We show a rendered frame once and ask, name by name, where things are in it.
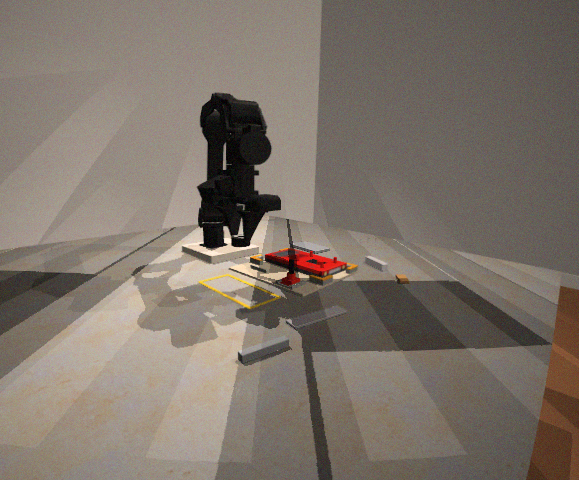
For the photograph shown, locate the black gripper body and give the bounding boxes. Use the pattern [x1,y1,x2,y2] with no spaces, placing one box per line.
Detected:
[218,165,281,212]

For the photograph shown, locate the red flat rectangular board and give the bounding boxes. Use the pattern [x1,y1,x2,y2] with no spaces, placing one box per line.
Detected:
[265,248,347,278]

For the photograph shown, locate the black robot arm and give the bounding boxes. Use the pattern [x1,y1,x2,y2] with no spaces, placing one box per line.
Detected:
[197,92,271,249]

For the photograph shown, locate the white flat bar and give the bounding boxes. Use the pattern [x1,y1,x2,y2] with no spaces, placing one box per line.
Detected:
[365,256,388,271]

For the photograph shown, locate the black tyre with grey wheel rim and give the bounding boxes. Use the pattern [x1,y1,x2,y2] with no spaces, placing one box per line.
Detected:
[231,235,250,247]

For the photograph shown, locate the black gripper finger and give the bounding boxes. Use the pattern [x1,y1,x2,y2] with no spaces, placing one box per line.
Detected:
[215,204,243,236]
[236,210,268,243]

